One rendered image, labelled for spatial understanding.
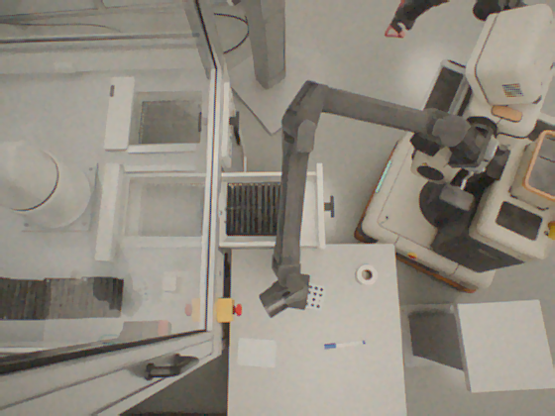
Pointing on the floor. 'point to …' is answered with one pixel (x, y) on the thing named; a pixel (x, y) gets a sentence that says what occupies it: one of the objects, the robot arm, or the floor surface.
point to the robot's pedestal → (481, 343)
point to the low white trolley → (317, 267)
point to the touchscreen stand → (269, 65)
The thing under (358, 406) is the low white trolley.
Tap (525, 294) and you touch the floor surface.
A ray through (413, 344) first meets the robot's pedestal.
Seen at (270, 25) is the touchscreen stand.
